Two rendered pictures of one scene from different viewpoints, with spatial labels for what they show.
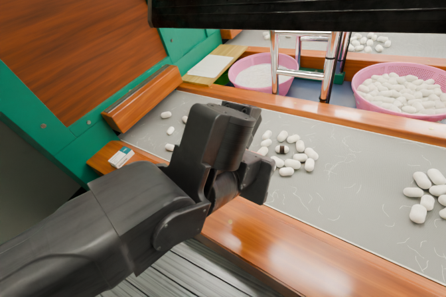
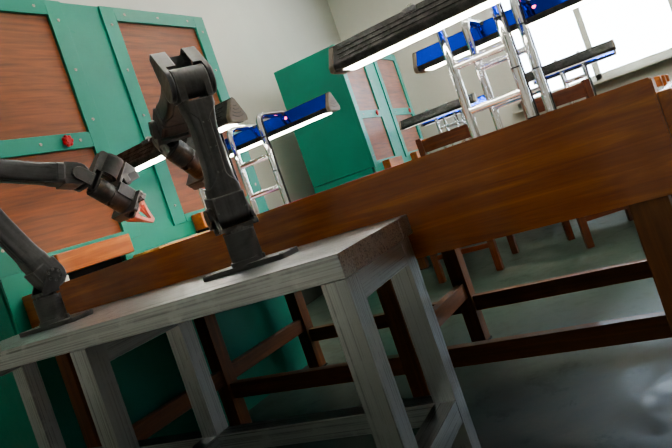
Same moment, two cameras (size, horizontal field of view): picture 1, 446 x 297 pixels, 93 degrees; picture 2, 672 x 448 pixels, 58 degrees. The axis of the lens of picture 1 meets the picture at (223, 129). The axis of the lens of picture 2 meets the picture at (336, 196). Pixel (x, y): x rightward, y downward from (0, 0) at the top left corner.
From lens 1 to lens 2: 1.63 m
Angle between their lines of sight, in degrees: 44
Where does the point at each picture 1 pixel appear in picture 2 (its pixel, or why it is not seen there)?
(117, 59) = (71, 222)
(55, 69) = (23, 216)
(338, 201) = not seen: hidden behind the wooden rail
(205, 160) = (96, 164)
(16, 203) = not seen: outside the picture
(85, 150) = (24, 286)
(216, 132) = (101, 156)
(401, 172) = not seen: hidden behind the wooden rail
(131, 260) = (65, 173)
